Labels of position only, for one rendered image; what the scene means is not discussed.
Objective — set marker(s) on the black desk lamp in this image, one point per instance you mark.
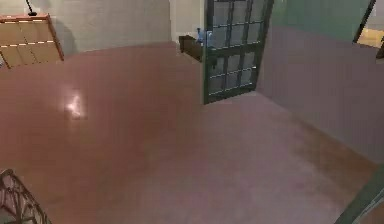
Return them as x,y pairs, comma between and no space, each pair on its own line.
30,10

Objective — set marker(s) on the blue bottle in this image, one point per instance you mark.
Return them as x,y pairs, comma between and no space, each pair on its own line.
201,36

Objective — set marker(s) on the brown chest of drawers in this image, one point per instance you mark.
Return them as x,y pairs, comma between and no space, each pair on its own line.
26,40

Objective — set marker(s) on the dark framed window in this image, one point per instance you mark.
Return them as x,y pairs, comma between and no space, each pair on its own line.
368,30

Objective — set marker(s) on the dark green glazed door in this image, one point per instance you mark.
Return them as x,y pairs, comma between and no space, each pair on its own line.
233,50

